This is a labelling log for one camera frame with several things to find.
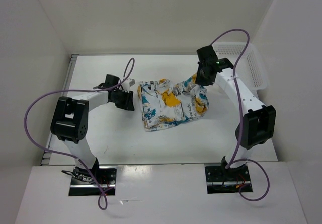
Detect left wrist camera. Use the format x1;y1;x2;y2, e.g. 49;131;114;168
94;74;135;91

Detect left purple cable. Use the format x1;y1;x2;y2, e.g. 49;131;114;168
24;57;135;210

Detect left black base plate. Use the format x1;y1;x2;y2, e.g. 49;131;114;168
62;165;117;196

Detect white teal yellow patterned shorts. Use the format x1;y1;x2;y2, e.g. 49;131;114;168
137;74;209;132

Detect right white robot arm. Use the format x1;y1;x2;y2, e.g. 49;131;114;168
196;58;276;180

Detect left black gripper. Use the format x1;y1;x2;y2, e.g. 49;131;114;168
111;88;135;111

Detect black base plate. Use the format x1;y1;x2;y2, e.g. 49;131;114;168
62;165;117;196
204;163;253;194

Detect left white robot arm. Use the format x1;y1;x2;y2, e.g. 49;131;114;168
50;89;134;184

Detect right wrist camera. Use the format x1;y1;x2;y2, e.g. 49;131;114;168
196;45;233;70

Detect white perforated plastic basket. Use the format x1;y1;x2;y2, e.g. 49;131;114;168
213;42;269;92

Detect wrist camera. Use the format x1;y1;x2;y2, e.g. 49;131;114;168
94;74;135;91
196;45;233;70

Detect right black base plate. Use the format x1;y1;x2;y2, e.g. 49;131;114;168
204;163;253;194

